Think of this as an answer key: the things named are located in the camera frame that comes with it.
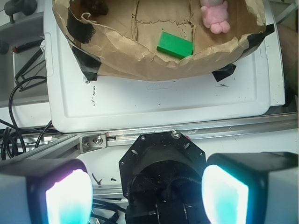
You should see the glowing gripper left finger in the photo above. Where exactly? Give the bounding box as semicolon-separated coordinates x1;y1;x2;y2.
0;159;93;224

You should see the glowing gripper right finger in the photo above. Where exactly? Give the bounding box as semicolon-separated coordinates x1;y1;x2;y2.
201;152;299;224

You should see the dark rough rock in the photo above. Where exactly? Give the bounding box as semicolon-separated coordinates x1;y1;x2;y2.
80;0;109;16

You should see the brown paper bag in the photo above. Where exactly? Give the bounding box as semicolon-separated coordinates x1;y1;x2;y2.
52;0;275;81

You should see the green rectangular block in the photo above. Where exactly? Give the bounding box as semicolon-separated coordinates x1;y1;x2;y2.
156;32;193;59

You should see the pink plush bunny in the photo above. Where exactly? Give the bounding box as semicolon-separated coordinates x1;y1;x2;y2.
200;0;231;34

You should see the aluminium frame rail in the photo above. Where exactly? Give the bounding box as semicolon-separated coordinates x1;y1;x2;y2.
0;112;299;161

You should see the metal corner bracket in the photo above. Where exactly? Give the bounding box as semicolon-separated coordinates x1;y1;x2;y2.
78;133;107;154

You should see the black cable bundle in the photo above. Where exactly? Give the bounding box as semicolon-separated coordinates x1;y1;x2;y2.
0;46;57;161

